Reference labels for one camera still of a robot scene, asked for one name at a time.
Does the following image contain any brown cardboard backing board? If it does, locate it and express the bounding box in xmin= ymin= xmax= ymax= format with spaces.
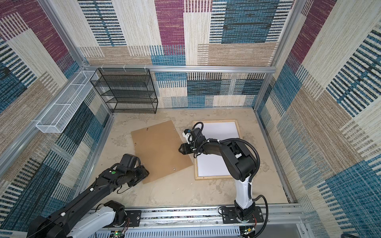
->
xmin=131 ymin=121 xmax=193 ymax=184

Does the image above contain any light wooden picture frame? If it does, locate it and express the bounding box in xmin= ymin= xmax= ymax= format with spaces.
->
xmin=183 ymin=120 xmax=258 ymax=181

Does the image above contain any autumn forest photo print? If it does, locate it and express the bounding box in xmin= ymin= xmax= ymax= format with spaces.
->
xmin=195 ymin=120 xmax=241 ymax=179

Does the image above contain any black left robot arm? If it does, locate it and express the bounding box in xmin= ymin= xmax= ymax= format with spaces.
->
xmin=27 ymin=154 xmax=149 ymax=238

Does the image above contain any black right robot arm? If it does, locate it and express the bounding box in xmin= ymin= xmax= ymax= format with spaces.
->
xmin=179 ymin=122 xmax=261 ymax=222

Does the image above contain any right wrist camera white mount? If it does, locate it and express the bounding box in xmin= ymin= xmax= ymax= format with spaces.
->
xmin=182 ymin=129 xmax=191 ymax=144

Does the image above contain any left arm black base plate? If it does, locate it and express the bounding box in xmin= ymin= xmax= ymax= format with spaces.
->
xmin=121 ymin=210 xmax=142 ymax=229

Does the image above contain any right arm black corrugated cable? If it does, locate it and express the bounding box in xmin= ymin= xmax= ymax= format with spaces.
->
xmin=220 ymin=137 xmax=269 ymax=238

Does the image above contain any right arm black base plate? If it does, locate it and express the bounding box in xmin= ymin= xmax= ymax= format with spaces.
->
xmin=218 ymin=206 xmax=265 ymax=224

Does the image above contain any black wire mesh shelf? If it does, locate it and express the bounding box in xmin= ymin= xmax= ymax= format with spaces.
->
xmin=90 ymin=68 xmax=158 ymax=114

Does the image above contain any white wire mesh basket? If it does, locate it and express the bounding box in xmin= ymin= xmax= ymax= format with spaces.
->
xmin=36 ymin=70 xmax=95 ymax=133

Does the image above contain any aluminium mounting rail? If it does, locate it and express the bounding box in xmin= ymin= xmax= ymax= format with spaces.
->
xmin=86 ymin=203 xmax=314 ymax=238

